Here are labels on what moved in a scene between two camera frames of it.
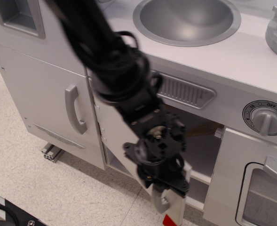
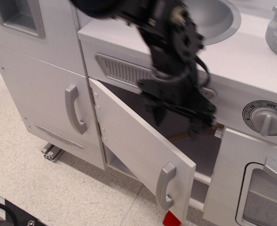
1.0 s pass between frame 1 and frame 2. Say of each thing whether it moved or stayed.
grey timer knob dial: stayed
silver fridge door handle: stayed
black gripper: moved
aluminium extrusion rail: stayed
